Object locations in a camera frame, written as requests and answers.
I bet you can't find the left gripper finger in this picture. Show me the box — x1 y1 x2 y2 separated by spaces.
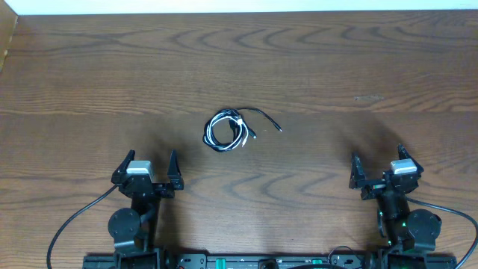
167 150 184 190
111 149 135 184

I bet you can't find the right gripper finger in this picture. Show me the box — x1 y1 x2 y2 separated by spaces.
397 143 424 173
349 152 366 189

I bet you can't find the black usb cable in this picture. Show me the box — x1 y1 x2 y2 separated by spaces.
202 107 283 153

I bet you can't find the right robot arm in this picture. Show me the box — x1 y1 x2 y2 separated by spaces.
349 144 441 268

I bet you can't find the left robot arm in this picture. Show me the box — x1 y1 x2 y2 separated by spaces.
108 150 184 269

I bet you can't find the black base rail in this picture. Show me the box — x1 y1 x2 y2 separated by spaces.
81 251 457 269

